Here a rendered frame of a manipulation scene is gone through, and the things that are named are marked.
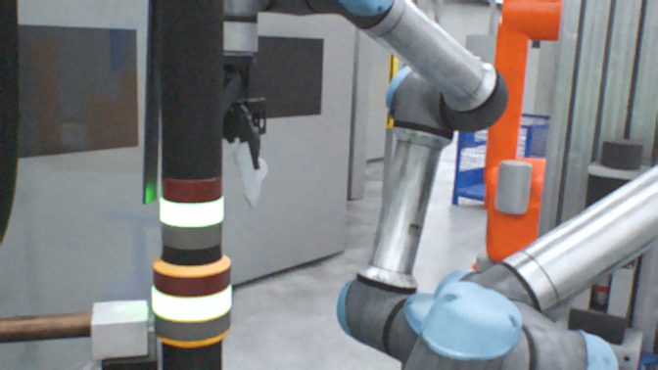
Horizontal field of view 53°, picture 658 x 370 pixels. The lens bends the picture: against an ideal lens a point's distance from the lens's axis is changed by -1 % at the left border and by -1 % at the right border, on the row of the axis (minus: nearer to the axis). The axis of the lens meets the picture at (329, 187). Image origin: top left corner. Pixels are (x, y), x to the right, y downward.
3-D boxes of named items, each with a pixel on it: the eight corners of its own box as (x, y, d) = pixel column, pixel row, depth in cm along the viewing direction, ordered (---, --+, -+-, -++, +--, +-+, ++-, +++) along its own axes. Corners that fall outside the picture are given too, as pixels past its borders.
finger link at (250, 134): (269, 165, 92) (250, 104, 91) (264, 167, 91) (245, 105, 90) (241, 174, 94) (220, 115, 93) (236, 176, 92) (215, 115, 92)
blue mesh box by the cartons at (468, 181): (448, 204, 741) (456, 115, 720) (501, 188, 835) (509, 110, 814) (523, 220, 685) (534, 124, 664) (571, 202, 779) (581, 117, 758)
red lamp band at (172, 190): (162, 204, 35) (162, 180, 35) (160, 189, 38) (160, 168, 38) (226, 202, 36) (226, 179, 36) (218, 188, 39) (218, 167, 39)
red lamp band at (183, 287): (154, 300, 35) (153, 278, 35) (152, 272, 40) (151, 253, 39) (235, 295, 37) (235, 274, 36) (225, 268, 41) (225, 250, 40)
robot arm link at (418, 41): (524, 150, 115) (345, 10, 81) (471, 141, 123) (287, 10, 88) (544, 88, 116) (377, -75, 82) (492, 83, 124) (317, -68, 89)
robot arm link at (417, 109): (380, 363, 116) (454, 58, 115) (322, 334, 127) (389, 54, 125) (422, 360, 125) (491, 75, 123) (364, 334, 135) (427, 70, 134)
